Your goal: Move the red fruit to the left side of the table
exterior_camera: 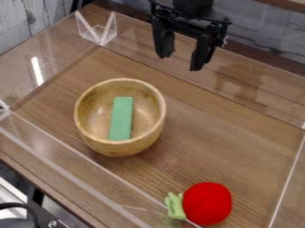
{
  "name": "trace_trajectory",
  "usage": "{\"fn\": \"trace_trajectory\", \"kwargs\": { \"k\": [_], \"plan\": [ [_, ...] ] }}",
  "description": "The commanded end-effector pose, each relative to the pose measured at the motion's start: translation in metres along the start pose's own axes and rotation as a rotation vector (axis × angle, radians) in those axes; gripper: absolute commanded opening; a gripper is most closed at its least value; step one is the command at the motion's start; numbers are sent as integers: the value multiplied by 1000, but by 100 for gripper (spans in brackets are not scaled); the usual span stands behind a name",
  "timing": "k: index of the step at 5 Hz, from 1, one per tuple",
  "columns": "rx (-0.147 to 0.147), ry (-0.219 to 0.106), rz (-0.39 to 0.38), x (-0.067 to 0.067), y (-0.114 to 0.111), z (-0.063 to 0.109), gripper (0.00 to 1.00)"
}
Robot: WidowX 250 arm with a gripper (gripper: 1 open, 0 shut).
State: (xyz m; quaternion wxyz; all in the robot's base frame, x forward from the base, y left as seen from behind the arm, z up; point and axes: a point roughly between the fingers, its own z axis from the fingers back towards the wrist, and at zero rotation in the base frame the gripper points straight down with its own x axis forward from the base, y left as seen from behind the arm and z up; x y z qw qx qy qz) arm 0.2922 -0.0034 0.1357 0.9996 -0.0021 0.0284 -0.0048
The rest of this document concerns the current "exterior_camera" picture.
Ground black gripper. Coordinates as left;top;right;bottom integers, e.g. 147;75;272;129
148;0;232;71

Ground red plush fruit green leaves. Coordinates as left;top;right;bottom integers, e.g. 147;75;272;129
164;182;232;226

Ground wooden bowl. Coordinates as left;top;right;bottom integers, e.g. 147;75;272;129
73;78;167;158

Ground green rectangular block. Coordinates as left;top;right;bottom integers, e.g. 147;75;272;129
108;97;133;141

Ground black metal table leg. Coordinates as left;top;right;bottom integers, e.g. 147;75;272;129
26;185;44;207

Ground black cable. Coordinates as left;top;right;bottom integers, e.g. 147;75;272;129
0;202;40;228

